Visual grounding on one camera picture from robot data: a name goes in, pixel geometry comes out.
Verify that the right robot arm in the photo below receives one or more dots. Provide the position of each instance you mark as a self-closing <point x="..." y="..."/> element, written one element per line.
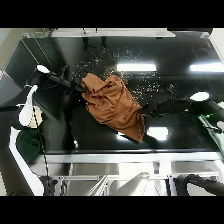
<point x="180" y="106"/>

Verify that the brown T-shirt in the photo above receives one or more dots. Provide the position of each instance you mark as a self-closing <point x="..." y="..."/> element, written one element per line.
<point x="113" y="103"/>

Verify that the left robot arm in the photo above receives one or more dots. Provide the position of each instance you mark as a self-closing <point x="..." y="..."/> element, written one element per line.
<point x="26" y="110"/>

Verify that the silver frame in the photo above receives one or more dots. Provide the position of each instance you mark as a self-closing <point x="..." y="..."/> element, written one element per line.
<point x="133" y="157"/>

